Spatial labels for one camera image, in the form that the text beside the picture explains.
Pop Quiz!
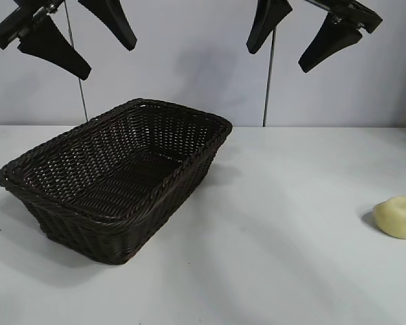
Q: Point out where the dark brown woven basket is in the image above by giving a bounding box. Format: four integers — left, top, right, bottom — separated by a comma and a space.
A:
0, 97, 233, 263

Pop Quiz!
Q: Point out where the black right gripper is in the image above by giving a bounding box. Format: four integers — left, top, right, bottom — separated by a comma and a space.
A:
245, 0, 384, 73

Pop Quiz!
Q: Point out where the pale yellow potato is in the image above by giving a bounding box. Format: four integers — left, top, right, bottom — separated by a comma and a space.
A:
373, 195, 406, 241

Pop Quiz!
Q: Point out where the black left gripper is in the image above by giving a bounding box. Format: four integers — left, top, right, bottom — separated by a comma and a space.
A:
0, 0, 138, 81

